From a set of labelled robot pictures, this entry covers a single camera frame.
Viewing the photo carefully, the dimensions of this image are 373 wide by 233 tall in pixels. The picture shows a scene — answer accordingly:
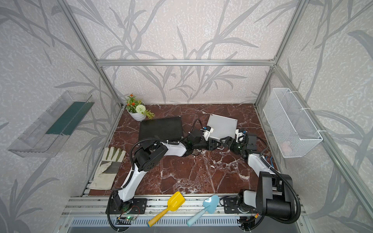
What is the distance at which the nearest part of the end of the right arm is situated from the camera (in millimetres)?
692

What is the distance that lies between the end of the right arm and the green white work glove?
0.66 meters

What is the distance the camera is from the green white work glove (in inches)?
32.3
